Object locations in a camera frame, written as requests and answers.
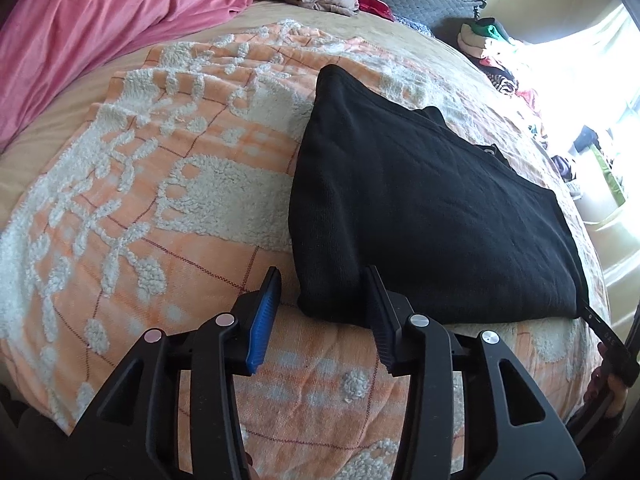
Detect orange white patterned blanket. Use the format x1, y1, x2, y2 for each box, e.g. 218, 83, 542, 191
1, 2, 608, 479

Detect pile of colourful clothes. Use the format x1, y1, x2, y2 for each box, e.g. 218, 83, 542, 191
457, 18, 577, 183

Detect white box with green edge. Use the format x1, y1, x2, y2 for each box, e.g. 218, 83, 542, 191
570, 126, 626, 223

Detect black IKISS sweater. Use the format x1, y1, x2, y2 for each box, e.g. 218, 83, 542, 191
288, 65, 589, 326

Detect pink duvet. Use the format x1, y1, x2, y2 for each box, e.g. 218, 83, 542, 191
1, 0, 254, 148

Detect red cloth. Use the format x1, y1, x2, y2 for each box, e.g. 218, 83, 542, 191
357, 0, 395, 22

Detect right hand, painted nails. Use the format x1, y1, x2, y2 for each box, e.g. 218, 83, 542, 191
582, 366, 628, 418

